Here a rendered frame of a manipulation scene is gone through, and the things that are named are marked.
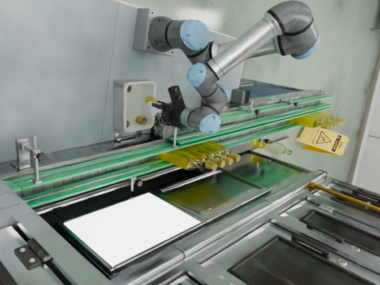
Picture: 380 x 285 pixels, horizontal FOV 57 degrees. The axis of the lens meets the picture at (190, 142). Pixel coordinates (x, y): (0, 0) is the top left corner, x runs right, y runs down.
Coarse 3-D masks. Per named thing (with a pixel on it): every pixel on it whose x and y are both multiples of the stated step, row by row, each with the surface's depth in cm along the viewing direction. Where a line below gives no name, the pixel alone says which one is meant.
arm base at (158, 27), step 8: (160, 16) 149; (152, 24) 147; (160, 24) 145; (168, 24) 144; (152, 32) 147; (160, 32) 145; (152, 40) 148; (160, 40) 146; (160, 48) 150; (168, 48) 149
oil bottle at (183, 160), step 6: (174, 150) 162; (162, 156) 165; (168, 156) 162; (174, 156) 159; (180, 156) 157; (186, 156) 157; (192, 156) 157; (174, 162) 160; (180, 162) 157; (186, 162) 154; (192, 162) 154; (186, 168) 155; (192, 168) 155
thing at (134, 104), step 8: (136, 88) 160; (144, 88) 163; (152, 88) 160; (128, 96) 158; (136, 96) 162; (144, 96) 164; (152, 96) 161; (128, 104) 160; (136, 104) 163; (144, 104) 165; (128, 112) 161; (136, 112) 164; (144, 112) 166; (128, 120) 162; (152, 120) 164; (128, 128) 156; (136, 128) 158; (144, 128) 161
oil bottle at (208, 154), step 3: (189, 147) 169; (192, 147) 169; (195, 147) 169; (198, 147) 170; (195, 150) 166; (198, 150) 165; (201, 150) 165; (204, 150) 166; (207, 150) 166; (204, 153) 162; (207, 153) 162; (210, 153) 163; (207, 156) 161; (210, 156) 162; (213, 156) 164; (207, 159) 162
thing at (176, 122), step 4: (164, 104) 142; (168, 104) 143; (168, 108) 140; (172, 108) 140; (184, 108) 136; (164, 112) 143; (168, 112) 140; (172, 112) 141; (180, 112) 136; (164, 116) 144; (168, 116) 140; (172, 116) 141; (176, 116) 140; (160, 120) 144; (164, 120) 144; (168, 120) 141; (172, 120) 141; (176, 120) 140; (168, 124) 141; (172, 124) 142; (176, 124) 140; (180, 124) 138; (180, 128) 139
